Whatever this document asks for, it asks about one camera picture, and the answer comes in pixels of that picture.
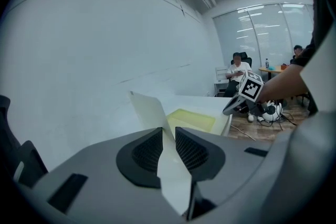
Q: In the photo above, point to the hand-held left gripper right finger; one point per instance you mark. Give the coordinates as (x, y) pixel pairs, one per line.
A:
(236, 165)

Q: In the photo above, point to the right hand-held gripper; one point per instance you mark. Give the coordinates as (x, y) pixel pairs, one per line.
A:
(250, 86)

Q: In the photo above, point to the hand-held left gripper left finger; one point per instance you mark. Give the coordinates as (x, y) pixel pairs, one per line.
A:
(92, 165)

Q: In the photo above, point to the pale yellow cloth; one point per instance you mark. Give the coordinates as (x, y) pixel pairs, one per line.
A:
(149, 110)

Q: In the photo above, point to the person's right forearm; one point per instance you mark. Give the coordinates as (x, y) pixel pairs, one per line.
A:
(283, 84)

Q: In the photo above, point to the small white shelf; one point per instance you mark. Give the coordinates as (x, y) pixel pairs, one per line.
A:
(219, 86)

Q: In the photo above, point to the white desk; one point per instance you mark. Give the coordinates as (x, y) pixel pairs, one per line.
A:
(199, 103)

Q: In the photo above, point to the white round device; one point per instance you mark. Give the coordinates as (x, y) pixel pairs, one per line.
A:
(273, 114)

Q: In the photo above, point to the black swivel chair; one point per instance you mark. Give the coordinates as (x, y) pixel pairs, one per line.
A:
(246, 57)

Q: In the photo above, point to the plastic bottle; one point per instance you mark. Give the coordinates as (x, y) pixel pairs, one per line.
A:
(267, 64)

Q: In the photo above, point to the small blue item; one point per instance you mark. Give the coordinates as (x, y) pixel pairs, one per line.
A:
(271, 68)

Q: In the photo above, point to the round wooden table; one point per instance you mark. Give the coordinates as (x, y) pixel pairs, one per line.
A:
(278, 70)

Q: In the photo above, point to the black headrest office chair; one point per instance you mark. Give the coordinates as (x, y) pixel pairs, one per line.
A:
(29, 162)

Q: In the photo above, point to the small orange box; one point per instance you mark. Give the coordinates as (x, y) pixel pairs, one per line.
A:
(283, 67)

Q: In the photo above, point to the person's light trousers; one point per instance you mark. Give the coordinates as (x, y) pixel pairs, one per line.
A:
(323, 73)

